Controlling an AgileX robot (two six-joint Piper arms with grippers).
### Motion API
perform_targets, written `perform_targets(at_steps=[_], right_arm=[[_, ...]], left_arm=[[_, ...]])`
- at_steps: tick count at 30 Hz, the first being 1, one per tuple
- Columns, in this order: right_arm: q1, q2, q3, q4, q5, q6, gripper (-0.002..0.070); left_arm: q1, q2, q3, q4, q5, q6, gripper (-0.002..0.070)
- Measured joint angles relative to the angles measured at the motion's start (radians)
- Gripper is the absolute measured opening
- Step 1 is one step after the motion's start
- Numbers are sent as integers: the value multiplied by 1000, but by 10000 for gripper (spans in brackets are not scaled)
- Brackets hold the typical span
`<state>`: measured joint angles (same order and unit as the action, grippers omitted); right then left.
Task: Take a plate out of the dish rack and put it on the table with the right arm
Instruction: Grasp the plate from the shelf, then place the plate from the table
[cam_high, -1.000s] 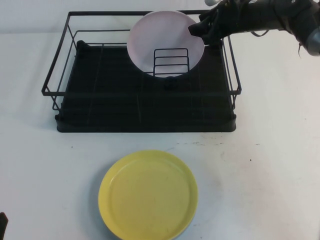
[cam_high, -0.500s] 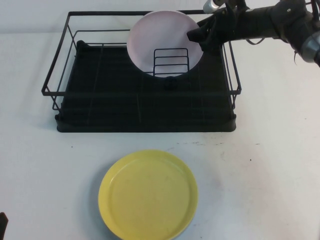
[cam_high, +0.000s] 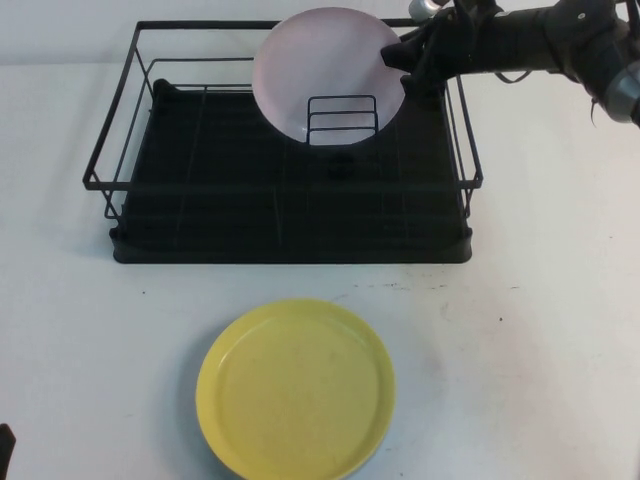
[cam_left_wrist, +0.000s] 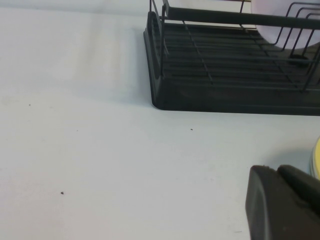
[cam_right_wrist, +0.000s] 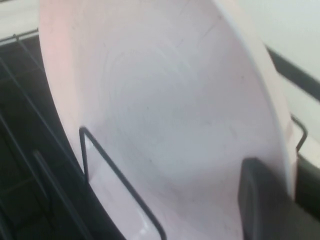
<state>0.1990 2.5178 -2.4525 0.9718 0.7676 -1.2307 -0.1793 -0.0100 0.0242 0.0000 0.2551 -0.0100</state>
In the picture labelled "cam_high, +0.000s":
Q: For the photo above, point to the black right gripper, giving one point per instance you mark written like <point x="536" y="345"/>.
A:
<point x="460" y="50"/>

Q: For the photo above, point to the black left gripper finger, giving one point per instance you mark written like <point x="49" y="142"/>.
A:
<point x="5" y="452"/>

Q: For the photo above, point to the pink round plate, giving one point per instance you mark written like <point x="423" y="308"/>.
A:
<point x="320" y="65"/>

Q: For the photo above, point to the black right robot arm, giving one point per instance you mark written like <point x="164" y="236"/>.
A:
<point x="565" y="35"/>

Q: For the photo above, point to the yellow round plate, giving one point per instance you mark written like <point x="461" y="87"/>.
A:
<point x="295" y="390"/>

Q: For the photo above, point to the black plastic drain tray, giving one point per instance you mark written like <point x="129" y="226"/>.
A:
<point x="225" y="150"/>

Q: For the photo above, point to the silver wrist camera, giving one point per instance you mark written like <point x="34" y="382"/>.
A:
<point x="424" y="7"/>

